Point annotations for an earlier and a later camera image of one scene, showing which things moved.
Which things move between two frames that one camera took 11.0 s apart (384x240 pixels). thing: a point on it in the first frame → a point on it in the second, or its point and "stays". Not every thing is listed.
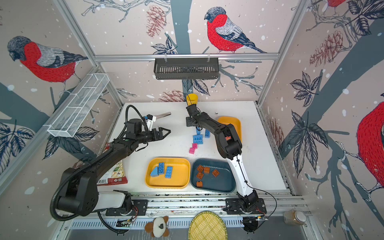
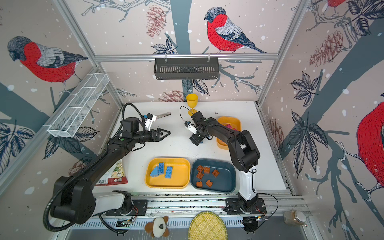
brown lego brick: (200, 168) stays
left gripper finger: (160, 129) stays
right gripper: (189, 120) → (195, 138)
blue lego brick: (168, 174) stays
